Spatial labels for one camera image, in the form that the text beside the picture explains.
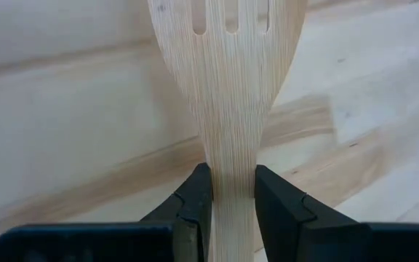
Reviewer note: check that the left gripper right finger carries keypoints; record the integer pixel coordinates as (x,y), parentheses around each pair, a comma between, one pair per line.
(278,211)

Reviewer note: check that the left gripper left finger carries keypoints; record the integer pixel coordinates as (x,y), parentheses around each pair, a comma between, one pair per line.
(195,207)

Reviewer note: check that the wooden slotted spatula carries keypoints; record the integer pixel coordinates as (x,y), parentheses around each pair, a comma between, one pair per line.
(231,109)

